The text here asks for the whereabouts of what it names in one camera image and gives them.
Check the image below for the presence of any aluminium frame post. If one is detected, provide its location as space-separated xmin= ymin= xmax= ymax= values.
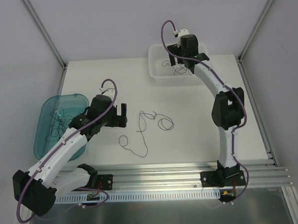
xmin=20 ymin=0 xmax=67 ymax=69
xmin=234 ymin=0 xmax=288 ymax=63

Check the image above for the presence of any thin purple cable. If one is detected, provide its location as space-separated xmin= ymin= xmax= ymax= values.
xmin=161 ymin=58 xmax=195 ymax=78

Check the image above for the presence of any white perforated plastic basket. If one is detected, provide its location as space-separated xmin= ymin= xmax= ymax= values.
xmin=148 ymin=44 xmax=204 ymax=87

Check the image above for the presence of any right aluminium frame post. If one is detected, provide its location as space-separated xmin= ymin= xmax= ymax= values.
xmin=234 ymin=0 xmax=288 ymax=63

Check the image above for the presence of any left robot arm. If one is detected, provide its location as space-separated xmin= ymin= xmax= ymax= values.
xmin=12 ymin=94 xmax=127 ymax=216

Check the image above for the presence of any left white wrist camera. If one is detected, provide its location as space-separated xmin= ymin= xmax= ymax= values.
xmin=100 ymin=87 xmax=115 ymax=99

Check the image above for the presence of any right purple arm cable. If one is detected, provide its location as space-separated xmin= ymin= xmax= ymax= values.
xmin=160 ymin=17 xmax=250 ymax=172

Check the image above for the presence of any white slotted cable duct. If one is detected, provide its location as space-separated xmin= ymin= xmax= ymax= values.
xmin=55 ymin=189 xmax=221 ymax=204

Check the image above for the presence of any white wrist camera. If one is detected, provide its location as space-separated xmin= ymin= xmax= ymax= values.
xmin=173 ymin=29 xmax=189 ymax=46
xmin=100 ymin=87 xmax=115 ymax=99

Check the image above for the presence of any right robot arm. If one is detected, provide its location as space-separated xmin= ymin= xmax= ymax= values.
xmin=166 ymin=33 xmax=247 ymax=187

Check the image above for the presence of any aluminium mounting rail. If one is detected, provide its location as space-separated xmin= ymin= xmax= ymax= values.
xmin=51 ymin=155 xmax=293 ymax=199

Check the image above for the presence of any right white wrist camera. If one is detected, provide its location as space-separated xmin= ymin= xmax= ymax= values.
xmin=173 ymin=29 xmax=189 ymax=46

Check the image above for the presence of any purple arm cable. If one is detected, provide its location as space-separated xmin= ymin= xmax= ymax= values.
xmin=9 ymin=78 xmax=124 ymax=224
xmin=160 ymin=17 xmax=250 ymax=172

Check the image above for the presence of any teal transparent plastic bin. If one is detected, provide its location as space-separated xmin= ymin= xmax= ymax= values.
xmin=33 ymin=94 xmax=89 ymax=160

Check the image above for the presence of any left aluminium frame post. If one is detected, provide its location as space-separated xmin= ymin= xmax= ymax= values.
xmin=20 ymin=0 xmax=67 ymax=69

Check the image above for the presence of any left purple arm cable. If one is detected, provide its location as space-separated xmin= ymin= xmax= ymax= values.
xmin=9 ymin=78 xmax=124 ymax=224

